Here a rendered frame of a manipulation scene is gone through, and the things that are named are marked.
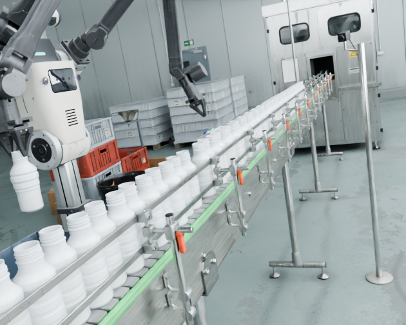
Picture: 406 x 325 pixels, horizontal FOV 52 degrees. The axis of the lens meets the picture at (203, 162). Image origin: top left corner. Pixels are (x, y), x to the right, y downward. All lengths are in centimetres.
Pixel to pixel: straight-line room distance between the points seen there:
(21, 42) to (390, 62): 1058
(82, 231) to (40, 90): 93
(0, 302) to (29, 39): 75
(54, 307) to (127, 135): 822
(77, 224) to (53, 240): 6
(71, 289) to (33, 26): 72
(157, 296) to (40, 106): 93
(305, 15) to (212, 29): 634
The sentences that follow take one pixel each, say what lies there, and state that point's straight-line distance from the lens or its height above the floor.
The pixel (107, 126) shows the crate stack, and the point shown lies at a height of 103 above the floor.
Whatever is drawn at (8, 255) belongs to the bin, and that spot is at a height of 93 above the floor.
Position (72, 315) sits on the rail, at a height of 104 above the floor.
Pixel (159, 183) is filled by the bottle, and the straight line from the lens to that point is 98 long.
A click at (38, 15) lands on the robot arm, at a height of 158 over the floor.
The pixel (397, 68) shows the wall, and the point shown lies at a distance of 1138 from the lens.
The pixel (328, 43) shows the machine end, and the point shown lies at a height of 147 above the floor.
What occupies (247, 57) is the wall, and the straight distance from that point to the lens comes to 1169.
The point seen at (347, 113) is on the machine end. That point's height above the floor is 53.
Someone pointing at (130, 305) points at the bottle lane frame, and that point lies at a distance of 80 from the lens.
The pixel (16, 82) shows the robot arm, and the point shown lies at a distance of 111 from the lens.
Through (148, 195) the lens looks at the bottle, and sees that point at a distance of 92.
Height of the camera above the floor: 136
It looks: 12 degrees down
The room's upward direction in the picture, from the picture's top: 10 degrees counter-clockwise
